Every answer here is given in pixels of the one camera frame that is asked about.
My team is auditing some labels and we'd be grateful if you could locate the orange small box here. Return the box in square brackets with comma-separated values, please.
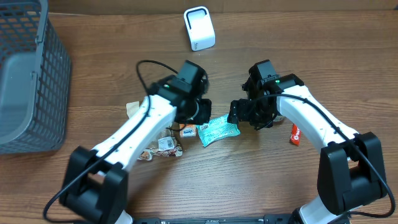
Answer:
[179, 124, 197, 138]

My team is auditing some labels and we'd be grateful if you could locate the teal wet wipes pack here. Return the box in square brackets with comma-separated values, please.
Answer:
[197, 114, 241, 147]

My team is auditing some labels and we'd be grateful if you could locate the beige snack pouch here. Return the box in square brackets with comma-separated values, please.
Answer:
[126, 101, 183, 162]

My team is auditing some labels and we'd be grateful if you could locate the red coffee stick sachet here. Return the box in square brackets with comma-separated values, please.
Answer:
[290, 124, 301, 146]

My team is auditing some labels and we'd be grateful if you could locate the green lid jar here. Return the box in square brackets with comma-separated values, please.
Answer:
[274, 115, 285, 122]

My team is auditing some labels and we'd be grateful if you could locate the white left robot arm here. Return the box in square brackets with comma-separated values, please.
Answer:
[59, 81, 211, 223]

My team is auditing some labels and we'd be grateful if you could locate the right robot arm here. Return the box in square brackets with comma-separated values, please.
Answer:
[228, 74, 392, 223]

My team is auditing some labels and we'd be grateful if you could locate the white barcode scanner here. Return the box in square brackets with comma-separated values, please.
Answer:
[183, 6, 216, 52]

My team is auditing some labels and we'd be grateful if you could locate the grey plastic shopping basket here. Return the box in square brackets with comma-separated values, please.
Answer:
[1, 0, 72, 154]

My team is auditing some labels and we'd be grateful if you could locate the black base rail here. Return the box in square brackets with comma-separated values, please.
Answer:
[133, 214, 300, 224]

